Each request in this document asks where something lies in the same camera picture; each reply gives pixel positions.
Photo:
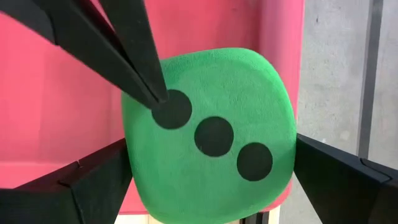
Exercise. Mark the pink translucent plastic bin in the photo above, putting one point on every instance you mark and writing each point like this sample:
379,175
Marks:
62,109

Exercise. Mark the black aluminium table frame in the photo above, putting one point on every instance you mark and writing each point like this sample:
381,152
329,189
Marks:
255,219

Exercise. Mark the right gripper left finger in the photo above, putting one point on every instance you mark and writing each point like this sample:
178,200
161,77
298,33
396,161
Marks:
62,199

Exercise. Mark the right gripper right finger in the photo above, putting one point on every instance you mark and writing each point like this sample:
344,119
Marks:
351,193

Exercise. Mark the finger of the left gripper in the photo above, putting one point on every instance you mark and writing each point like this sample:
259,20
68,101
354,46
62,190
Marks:
133,31
77,40

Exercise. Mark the large green foam die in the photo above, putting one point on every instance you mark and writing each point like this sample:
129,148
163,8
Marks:
233,93

